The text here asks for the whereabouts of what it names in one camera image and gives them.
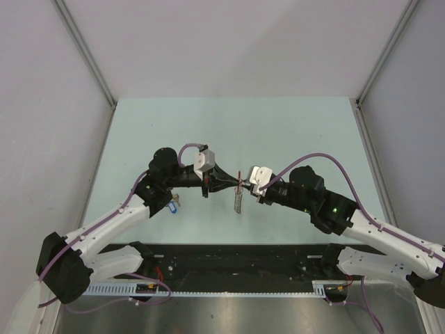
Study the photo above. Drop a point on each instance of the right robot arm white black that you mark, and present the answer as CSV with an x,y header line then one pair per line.
x,y
403,259

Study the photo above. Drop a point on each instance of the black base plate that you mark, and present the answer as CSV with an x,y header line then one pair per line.
x,y
242,268

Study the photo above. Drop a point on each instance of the left aluminium frame post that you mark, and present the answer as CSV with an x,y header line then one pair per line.
x,y
80,43

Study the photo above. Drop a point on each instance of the slotted cable duct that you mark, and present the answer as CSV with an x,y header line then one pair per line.
x,y
144,289

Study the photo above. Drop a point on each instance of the blue tag key front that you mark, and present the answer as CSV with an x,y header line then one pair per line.
x,y
172,207

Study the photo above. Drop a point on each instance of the right aluminium frame post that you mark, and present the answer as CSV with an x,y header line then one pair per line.
x,y
394,38

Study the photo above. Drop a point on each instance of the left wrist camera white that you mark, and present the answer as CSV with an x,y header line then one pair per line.
x,y
204,161

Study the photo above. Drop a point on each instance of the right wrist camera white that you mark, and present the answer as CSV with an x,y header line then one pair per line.
x,y
257,178

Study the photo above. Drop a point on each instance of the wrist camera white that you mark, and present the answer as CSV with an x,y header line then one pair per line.
x,y
204,161
257,178

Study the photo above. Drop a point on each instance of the yellow tag key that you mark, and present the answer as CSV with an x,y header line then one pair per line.
x,y
175,198

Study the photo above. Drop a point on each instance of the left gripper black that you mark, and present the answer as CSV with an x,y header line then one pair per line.
x,y
215,179

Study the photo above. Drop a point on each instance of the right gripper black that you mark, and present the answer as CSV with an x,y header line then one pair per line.
x,y
264,198

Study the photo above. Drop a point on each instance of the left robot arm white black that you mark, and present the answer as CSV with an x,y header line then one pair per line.
x,y
68,264

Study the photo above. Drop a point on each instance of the aluminium frame post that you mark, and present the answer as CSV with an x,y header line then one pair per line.
x,y
80,43
394,38

